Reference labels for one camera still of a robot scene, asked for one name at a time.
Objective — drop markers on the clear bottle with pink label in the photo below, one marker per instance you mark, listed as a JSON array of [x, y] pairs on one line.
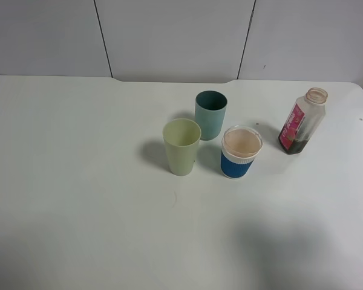
[[303, 120]]

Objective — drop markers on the light green plastic cup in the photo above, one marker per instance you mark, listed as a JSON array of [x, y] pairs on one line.
[[181, 137]]

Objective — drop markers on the teal plastic cup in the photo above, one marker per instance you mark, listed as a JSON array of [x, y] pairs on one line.
[[210, 108]]

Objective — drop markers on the blue sleeved clear cup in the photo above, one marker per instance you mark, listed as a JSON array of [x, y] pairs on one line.
[[240, 145]]

